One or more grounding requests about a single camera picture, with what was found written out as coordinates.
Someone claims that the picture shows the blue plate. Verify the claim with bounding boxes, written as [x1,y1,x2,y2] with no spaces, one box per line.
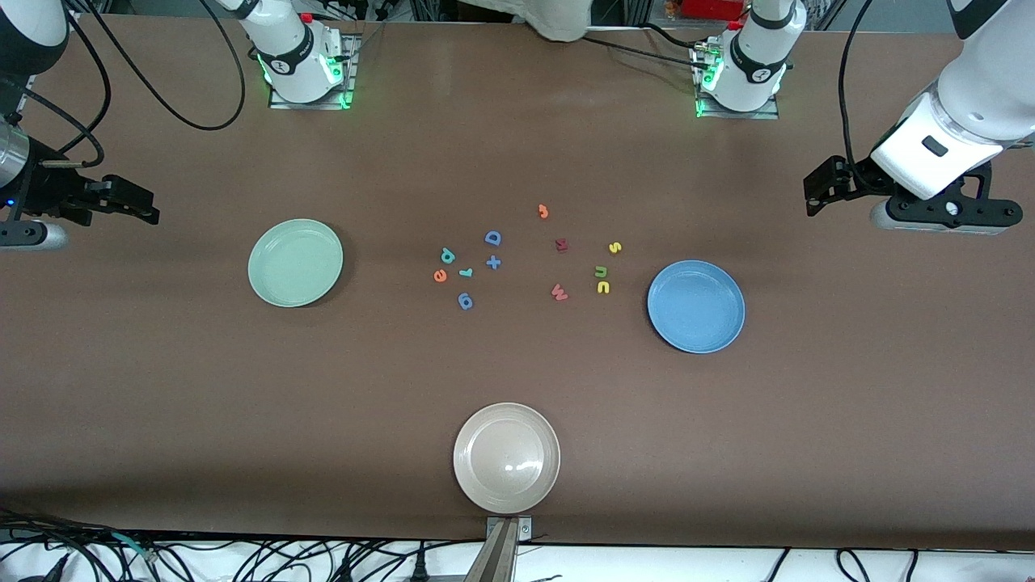
[647,259,746,355]

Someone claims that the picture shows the light green plate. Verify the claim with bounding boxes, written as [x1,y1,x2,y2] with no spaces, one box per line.
[248,218,344,309]

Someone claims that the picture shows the red box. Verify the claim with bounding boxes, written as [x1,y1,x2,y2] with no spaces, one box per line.
[682,0,746,22]

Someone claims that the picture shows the beige plate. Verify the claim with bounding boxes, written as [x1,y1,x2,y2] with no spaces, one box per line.
[453,403,561,515]

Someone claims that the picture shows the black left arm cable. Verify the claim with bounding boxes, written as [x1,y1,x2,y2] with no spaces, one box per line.
[838,0,882,193]

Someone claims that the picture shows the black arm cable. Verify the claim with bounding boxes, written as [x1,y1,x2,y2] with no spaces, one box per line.
[0,0,247,172]
[838,0,882,193]

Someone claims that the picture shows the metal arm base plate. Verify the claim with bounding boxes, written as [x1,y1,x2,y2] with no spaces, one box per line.
[694,44,780,120]
[268,34,361,111]

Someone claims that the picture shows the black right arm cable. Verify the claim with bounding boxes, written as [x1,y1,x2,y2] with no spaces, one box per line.
[0,0,247,172]

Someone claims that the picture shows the black cable on mat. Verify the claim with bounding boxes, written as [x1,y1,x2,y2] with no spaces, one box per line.
[643,22,704,51]
[581,34,712,72]

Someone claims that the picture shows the teal tipped cable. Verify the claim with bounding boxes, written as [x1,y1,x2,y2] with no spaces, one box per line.
[109,529,158,564]

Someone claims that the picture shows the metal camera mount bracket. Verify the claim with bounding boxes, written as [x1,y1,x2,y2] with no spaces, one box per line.
[465,516,534,582]

